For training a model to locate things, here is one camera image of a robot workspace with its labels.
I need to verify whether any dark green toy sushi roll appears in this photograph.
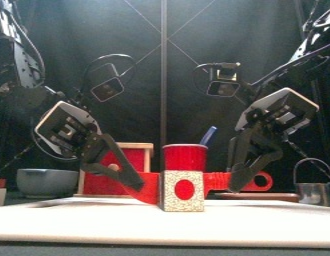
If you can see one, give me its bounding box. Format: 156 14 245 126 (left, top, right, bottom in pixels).
157 169 206 213

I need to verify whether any wooden box with red front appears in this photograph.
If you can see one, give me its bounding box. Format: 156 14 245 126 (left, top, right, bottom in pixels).
75 141 156 197

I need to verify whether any red plastic cup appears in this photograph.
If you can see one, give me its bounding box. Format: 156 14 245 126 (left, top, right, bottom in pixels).
161 143 209 173

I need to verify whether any pink plastic tray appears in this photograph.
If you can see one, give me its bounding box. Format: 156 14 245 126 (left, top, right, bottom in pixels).
212 192 301 203

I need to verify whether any white cutting board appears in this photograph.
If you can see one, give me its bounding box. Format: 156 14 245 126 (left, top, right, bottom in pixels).
0 195 330 250

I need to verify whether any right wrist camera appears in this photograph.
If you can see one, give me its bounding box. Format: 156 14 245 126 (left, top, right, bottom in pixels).
205 61 242 98

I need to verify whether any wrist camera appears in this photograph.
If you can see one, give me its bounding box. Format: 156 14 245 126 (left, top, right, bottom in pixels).
88 63 126 103
205 61 242 98

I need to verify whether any small metal bucket with handle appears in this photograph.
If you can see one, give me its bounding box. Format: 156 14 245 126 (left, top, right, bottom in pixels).
292 157 330 208

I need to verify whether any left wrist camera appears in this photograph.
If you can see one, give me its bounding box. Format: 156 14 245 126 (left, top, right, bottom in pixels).
88 63 126 103

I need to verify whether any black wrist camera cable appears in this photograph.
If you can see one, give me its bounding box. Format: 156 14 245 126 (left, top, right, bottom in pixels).
189 62 217 98
78 53 137 101

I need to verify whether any vertical metal frame pole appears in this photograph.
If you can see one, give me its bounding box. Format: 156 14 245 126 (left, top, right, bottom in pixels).
160 0 169 147

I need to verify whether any thin diagonal frame cord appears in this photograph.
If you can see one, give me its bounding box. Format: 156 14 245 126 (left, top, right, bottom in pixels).
120 0 205 67
133 0 217 64

